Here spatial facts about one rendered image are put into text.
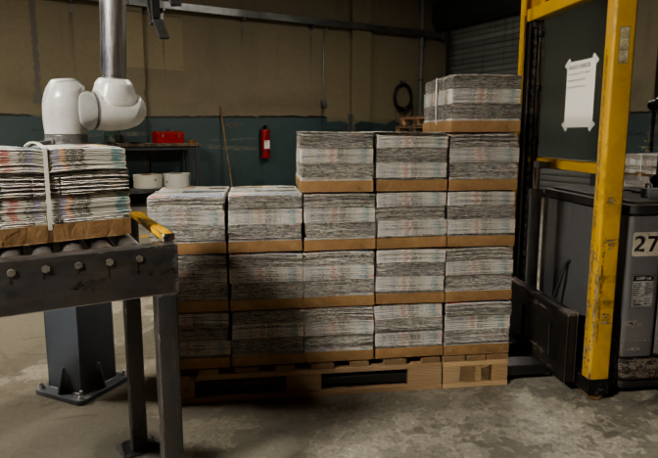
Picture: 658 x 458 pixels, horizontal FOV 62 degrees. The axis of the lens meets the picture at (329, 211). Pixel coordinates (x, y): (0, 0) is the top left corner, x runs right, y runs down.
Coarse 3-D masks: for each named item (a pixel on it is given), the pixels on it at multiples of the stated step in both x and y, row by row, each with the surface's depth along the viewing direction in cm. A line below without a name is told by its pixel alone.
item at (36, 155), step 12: (36, 156) 126; (48, 156) 128; (36, 168) 127; (48, 168) 128; (36, 180) 127; (60, 180) 130; (36, 192) 128; (60, 192) 130; (36, 204) 128; (60, 204) 131; (36, 216) 128; (60, 216) 131
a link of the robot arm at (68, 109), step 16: (64, 80) 209; (48, 96) 208; (64, 96) 208; (80, 96) 212; (48, 112) 208; (64, 112) 208; (80, 112) 212; (96, 112) 216; (48, 128) 209; (64, 128) 209; (80, 128) 213
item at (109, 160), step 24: (72, 144) 155; (72, 168) 131; (96, 168) 134; (120, 168) 138; (72, 192) 132; (96, 192) 135; (120, 192) 139; (72, 216) 133; (96, 216) 136; (120, 216) 140; (72, 240) 133
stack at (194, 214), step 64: (192, 192) 220; (256, 192) 218; (384, 192) 218; (192, 256) 209; (256, 256) 212; (320, 256) 215; (384, 256) 219; (192, 320) 213; (256, 320) 215; (320, 320) 219; (384, 320) 222; (192, 384) 216; (256, 384) 233; (320, 384) 223
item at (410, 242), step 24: (312, 240) 214; (336, 240) 215; (360, 240) 216; (384, 240) 217; (408, 240) 219; (432, 240) 220; (192, 360) 215; (216, 360) 216; (240, 360) 217; (264, 360) 218; (288, 360) 220; (312, 360) 221; (336, 360) 222
